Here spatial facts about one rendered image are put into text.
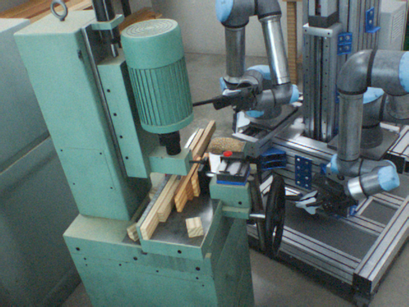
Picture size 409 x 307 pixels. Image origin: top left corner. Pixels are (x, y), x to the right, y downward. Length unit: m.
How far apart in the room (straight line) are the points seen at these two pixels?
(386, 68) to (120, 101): 0.80
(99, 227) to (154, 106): 0.57
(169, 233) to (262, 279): 1.09
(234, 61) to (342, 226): 1.05
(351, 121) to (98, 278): 1.10
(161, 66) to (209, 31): 3.90
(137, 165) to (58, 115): 0.31
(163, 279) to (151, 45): 0.83
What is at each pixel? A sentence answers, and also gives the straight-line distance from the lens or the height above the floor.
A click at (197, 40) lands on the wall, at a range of 5.27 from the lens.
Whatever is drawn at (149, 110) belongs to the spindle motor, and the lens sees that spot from 1.34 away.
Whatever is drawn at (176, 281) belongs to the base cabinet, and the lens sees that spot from 1.61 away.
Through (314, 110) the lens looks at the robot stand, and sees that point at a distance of 2.09.
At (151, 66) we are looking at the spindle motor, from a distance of 1.27.
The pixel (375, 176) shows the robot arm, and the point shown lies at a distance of 1.53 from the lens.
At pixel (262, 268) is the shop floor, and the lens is 2.48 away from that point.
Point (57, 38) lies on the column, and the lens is 1.36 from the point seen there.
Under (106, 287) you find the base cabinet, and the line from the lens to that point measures 1.83.
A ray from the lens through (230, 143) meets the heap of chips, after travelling 1.73.
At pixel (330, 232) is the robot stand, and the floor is 0.21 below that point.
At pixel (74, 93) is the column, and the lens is 1.41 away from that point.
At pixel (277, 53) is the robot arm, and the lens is 1.79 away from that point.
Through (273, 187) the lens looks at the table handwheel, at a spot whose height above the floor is 0.95.
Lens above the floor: 1.86
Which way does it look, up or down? 33 degrees down
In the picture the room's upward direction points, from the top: 9 degrees counter-clockwise
